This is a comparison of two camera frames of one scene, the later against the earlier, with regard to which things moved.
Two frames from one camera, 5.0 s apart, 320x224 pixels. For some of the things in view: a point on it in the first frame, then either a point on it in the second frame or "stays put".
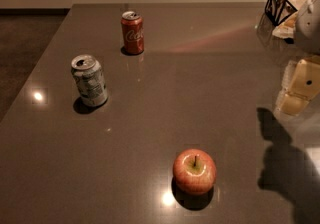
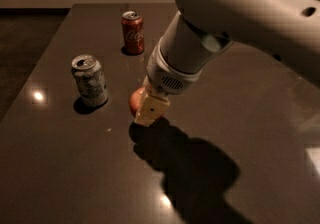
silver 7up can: [89, 77] stays put
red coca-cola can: [132, 32] stays put
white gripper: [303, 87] → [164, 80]
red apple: [194, 171] → [136, 99]
